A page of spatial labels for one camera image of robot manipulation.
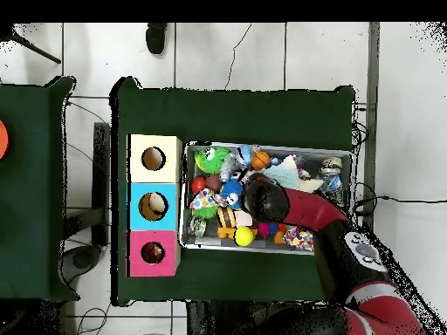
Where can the brown toy football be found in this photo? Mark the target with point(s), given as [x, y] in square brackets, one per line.
[213, 183]

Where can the light blue waffle cloth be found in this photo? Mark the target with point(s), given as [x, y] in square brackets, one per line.
[283, 172]

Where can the orange plush toy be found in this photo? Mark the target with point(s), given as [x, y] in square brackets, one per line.
[158, 250]

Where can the colourful dot print cloth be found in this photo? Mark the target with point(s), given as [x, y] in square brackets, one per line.
[300, 239]
[206, 199]

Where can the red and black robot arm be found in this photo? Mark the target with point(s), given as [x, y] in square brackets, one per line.
[307, 209]

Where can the wooden box with three holes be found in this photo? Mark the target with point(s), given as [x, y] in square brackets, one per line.
[164, 146]

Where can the large blue fuzzy eyed ball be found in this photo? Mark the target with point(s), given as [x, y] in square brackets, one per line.
[230, 190]

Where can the red ball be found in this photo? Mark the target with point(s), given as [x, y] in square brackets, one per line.
[198, 185]

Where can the green spiky puffer ball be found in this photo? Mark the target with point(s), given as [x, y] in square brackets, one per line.
[211, 161]

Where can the toy hamburger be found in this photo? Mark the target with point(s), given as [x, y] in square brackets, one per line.
[226, 218]

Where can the orange toy basketball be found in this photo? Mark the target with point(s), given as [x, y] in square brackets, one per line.
[261, 160]

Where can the yellow tennis ball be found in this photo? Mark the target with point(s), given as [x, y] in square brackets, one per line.
[243, 236]

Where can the dark green table cloth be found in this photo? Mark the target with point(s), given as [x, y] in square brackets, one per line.
[28, 209]
[244, 111]

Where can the black panel stand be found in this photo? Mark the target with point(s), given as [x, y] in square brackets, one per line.
[101, 174]

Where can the grey round base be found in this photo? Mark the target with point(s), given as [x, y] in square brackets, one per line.
[82, 260]

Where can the person's foot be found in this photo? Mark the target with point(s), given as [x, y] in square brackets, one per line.
[155, 38]

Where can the orange disc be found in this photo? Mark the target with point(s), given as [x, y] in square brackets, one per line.
[2, 139]

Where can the black tripod leg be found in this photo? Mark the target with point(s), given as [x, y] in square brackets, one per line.
[36, 48]

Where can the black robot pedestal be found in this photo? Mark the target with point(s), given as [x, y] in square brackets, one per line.
[223, 319]

